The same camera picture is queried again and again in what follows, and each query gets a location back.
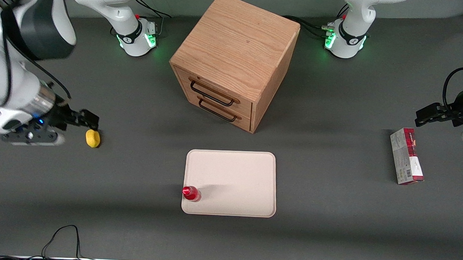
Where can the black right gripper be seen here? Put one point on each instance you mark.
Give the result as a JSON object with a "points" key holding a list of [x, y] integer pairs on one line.
{"points": [[63, 115]]}

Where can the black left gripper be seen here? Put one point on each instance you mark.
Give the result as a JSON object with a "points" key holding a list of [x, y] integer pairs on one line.
{"points": [[452, 112]]}

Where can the red coke bottle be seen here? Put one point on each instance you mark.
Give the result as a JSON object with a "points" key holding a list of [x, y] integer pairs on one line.
{"points": [[190, 194]]}

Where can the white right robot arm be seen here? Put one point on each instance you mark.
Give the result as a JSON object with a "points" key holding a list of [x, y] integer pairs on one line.
{"points": [[116, 10]]}

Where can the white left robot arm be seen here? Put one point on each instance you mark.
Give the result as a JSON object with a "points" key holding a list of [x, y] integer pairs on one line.
{"points": [[353, 18]]}

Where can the beige rectangular tray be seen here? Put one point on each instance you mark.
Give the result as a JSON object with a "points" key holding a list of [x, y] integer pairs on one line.
{"points": [[237, 176]]}

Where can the yellow lemon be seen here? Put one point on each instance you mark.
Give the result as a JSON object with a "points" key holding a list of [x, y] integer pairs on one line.
{"points": [[93, 139]]}

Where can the grey and red carton box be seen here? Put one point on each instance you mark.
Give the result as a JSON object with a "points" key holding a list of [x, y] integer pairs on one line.
{"points": [[405, 157]]}

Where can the wooden drawer front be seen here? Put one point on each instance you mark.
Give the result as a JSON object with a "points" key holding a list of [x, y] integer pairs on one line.
{"points": [[245, 122], [244, 108]]}

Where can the wooden drawer cabinet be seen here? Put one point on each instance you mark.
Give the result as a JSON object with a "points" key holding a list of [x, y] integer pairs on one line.
{"points": [[238, 41]]}

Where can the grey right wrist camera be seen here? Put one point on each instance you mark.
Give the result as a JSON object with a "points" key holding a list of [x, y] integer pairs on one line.
{"points": [[31, 137]]}

